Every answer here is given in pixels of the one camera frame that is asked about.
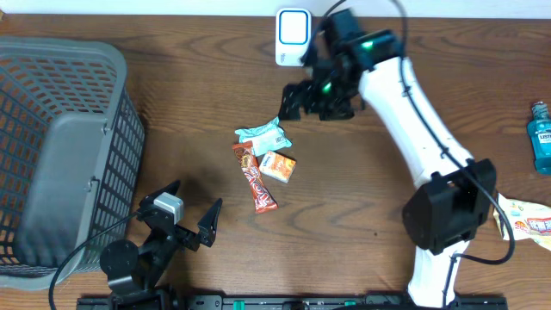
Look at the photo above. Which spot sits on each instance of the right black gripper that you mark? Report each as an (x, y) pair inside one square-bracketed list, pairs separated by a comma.
[(290, 99)]

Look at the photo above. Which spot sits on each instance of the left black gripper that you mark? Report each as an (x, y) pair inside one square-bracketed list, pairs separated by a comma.
[(207, 231)]

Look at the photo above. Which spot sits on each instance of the teal wet wipes pack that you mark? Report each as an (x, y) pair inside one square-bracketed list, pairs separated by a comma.
[(268, 137)]

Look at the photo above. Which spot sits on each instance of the orange tissue pack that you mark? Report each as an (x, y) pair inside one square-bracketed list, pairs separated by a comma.
[(277, 166)]

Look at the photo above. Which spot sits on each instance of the red chocolate bar wrapper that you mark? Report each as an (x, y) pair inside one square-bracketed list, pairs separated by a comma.
[(263, 200)]

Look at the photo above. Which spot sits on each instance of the blue liquid bottle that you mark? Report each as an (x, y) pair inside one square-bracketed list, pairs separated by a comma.
[(539, 133)]

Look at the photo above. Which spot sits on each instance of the yellow snack package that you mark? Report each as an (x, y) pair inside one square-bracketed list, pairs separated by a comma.
[(528, 220)]

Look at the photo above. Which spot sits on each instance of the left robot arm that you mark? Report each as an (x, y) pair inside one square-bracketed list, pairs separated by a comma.
[(133, 271)]

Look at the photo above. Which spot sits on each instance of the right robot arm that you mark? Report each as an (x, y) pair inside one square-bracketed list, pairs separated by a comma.
[(453, 191)]

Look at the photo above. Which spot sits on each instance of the white barcode scanner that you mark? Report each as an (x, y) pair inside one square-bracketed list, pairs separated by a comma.
[(293, 27)]

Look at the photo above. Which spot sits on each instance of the grey plastic shopping basket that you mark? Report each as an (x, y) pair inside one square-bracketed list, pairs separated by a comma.
[(71, 147)]

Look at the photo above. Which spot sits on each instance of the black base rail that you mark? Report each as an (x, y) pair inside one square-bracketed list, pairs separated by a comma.
[(217, 302)]

